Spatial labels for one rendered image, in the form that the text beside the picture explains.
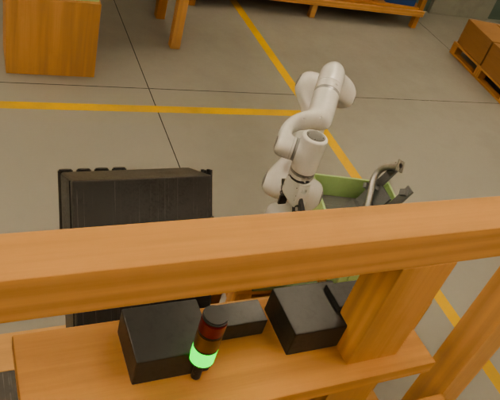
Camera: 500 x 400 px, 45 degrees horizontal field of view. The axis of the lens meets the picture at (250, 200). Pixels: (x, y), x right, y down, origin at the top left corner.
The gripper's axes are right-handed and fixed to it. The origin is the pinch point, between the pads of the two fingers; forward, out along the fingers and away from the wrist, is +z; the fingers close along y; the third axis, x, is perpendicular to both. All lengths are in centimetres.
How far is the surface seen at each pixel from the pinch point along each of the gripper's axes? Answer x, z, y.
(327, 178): -59, 35, 56
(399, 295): 24, -47, -75
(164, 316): 66, -32, -60
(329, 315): 30, -31, -66
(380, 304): 27, -44, -74
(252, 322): 47, -29, -63
